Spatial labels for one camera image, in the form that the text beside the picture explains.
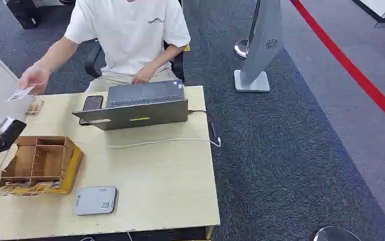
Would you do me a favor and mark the wooden card box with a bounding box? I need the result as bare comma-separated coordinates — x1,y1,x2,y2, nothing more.
0,135,84,196

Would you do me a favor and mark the black box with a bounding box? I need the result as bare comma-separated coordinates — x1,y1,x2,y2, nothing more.
5,0,42,30

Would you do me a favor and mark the small printed card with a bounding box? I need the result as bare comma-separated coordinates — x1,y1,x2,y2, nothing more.
25,100,45,116

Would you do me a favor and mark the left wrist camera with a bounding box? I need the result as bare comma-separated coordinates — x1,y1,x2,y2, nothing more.
0,116,27,159

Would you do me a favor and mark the grey card reader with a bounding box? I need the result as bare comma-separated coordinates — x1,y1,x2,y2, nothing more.
74,186,118,216

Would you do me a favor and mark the person's right hand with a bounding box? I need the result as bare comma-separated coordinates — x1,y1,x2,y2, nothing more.
18,65,52,96

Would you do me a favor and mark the person's left hand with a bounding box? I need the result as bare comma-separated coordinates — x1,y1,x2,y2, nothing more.
132,64,158,85

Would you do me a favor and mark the grey laptop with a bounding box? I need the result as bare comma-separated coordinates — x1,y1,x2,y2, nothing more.
72,80,189,132

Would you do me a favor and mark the white furniture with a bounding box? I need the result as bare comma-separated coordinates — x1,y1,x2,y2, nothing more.
351,0,385,23

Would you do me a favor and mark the black smartphone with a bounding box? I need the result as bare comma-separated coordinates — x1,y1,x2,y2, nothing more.
79,95,104,126

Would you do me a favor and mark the black office chair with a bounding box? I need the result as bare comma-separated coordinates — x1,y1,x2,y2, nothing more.
84,38,185,83

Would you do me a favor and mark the white printed card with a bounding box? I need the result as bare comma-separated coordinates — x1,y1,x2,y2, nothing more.
7,86,34,102

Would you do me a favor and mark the grey sign stand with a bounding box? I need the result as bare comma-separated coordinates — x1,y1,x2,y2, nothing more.
234,0,284,93

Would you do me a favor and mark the white cable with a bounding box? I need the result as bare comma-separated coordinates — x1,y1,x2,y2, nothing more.
107,137,222,149

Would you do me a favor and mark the person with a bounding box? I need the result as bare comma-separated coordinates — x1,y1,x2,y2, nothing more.
63,0,192,93

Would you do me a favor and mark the chrome stanchion base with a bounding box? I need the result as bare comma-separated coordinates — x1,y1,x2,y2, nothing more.
313,226,362,241
234,39,250,60

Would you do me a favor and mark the red floor tape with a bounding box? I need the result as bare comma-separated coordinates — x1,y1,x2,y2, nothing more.
289,0,385,134

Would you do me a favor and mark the black laptop cable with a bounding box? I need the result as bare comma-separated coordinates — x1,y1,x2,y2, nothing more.
187,109,221,139

